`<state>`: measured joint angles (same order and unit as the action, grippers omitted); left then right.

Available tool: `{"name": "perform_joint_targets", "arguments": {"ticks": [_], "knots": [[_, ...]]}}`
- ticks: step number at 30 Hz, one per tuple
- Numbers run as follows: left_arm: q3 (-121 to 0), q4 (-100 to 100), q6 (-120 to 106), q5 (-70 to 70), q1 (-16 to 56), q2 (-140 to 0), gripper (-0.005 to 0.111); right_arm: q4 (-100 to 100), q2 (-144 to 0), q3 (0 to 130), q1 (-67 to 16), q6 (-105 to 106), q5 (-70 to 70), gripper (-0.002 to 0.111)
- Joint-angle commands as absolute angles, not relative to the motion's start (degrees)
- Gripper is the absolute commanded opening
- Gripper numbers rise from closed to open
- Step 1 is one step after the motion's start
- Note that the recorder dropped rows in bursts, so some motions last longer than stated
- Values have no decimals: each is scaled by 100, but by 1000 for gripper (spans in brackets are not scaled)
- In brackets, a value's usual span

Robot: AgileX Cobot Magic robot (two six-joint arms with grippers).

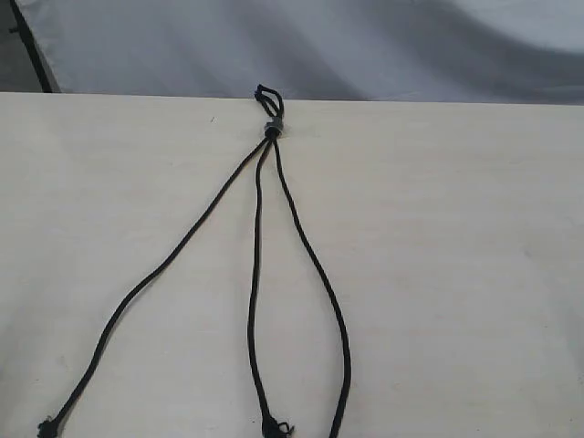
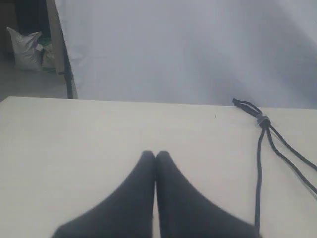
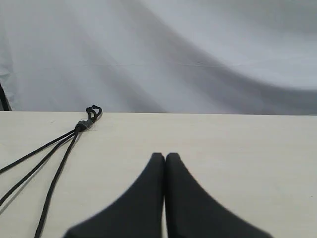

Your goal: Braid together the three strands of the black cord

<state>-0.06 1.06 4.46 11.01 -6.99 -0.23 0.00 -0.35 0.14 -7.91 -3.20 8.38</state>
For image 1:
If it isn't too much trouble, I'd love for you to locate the black rope with knotted end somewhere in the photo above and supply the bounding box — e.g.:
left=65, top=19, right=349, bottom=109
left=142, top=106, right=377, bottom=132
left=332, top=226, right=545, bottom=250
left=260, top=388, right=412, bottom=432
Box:
left=259, top=84, right=352, bottom=438

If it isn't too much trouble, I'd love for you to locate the black rope with small tuft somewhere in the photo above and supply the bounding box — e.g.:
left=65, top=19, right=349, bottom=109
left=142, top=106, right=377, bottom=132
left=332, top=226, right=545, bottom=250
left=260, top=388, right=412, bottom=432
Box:
left=37, top=84, right=275, bottom=438

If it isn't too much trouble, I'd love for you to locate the grey fabric backdrop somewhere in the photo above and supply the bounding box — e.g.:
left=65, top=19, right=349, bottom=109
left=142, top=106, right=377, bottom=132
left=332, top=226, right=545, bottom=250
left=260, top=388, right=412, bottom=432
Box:
left=18, top=1, right=583, bottom=104

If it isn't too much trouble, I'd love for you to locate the grey cable clamp bracket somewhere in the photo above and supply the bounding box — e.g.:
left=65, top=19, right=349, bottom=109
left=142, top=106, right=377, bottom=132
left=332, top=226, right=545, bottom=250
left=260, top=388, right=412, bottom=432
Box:
left=264, top=117, right=284, bottom=140

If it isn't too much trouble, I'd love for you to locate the black backdrop frame pole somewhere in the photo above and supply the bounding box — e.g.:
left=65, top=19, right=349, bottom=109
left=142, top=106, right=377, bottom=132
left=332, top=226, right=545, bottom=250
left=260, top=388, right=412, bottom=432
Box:
left=8, top=0, right=61, bottom=93

